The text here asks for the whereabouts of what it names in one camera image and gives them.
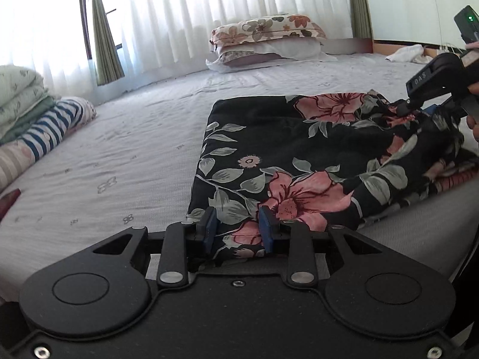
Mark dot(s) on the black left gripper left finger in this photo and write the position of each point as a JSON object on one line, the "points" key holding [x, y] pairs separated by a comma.
{"points": [[206, 228]]}

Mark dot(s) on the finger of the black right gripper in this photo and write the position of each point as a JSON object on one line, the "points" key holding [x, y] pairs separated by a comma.
{"points": [[444, 111], [405, 107]]}

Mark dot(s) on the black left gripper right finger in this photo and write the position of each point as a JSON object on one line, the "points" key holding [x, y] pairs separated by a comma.
{"points": [[268, 227]]}

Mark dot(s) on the black floral pants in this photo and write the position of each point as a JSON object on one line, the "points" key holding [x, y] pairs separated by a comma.
{"points": [[332, 159]]}

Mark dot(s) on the person's right hand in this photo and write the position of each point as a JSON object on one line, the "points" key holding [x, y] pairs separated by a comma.
{"points": [[474, 89]]}

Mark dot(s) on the white crumpled cloth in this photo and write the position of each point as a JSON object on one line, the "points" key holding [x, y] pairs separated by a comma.
{"points": [[410, 54]]}

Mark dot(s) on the grey patterned bed sheet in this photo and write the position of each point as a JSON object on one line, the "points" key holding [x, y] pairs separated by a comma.
{"points": [[133, 166]]}

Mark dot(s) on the green curtain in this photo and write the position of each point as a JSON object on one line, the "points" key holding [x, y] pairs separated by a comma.
{"points": [[360, 19], [107, 63]]}

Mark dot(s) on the floral pillow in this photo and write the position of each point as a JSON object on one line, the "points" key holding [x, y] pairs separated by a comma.
{"points": [[267, 28]]}

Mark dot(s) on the white pillow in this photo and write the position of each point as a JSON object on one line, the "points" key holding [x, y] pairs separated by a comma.
{"points": [[267, 53]]}

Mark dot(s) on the blue white striped blanket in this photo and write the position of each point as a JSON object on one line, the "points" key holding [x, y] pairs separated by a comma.
{"points": [[68, 115]]}

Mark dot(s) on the green curtain left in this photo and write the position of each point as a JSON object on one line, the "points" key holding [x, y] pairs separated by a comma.
{"points": [[107, 63]]}

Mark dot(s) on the red cased smartphone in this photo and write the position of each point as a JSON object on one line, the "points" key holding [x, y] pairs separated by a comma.
{"points": [[7, 201]]}

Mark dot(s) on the pink striped rolled blanket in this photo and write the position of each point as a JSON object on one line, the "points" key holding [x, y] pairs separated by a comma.
{"points": [[15, 158]]}

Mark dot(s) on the white sheer curtain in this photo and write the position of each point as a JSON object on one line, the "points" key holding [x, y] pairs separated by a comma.
{"points": [[155, 39]]}

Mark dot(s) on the green folded quilt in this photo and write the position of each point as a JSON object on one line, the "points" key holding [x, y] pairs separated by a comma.
{"points": [[24, 99]]}

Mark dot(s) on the wooden bed frame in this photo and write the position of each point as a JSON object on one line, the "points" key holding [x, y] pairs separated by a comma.
{"points": [[389, 47]]}

